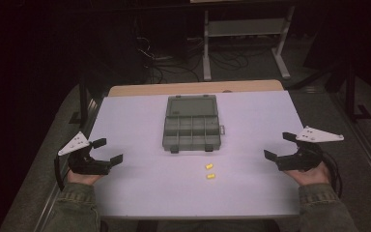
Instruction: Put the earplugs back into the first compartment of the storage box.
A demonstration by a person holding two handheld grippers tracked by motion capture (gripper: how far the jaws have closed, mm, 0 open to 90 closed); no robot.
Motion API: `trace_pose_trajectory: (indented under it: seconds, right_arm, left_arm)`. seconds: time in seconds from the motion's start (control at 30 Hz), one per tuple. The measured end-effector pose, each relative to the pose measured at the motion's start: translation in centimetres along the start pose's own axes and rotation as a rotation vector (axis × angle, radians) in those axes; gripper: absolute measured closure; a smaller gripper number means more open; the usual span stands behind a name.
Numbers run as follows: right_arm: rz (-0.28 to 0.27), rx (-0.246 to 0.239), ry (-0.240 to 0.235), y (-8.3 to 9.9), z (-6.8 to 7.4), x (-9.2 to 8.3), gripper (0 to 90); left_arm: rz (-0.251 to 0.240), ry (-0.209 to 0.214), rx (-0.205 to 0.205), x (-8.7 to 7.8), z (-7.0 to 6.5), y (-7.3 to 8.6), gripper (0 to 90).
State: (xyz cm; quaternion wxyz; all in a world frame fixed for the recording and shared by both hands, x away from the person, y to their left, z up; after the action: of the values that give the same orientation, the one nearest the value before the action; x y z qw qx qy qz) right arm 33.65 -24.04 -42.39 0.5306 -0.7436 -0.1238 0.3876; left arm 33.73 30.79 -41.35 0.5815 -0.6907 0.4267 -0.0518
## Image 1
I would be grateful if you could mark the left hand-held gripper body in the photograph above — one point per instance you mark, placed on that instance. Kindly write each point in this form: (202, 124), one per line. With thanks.
(83, 162)

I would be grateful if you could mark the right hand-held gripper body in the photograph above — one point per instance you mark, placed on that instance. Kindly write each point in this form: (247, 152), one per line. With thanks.
(299, 161)

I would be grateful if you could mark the small yellow plug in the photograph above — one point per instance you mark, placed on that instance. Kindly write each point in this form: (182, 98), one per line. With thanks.
(211, 176)
(209, 166)

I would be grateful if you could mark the grey plastic organizer box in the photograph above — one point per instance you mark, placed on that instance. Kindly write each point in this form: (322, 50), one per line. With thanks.
(191, 124)

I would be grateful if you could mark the person's left hand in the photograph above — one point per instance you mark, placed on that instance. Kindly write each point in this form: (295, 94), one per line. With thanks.
(82, 179)

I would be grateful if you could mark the person's right hand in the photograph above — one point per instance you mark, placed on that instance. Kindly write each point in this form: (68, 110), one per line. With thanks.
(314, 176)

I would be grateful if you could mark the black metal stand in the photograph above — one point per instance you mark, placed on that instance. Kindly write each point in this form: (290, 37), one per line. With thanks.
(351, 93)
(83, 100)

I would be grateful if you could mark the metal floor rail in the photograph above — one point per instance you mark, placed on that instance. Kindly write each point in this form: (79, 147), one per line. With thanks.
(50, 203)
(364, 141)

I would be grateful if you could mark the white metal desk frame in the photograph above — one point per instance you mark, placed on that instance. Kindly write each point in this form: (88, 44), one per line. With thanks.
(244, 29)

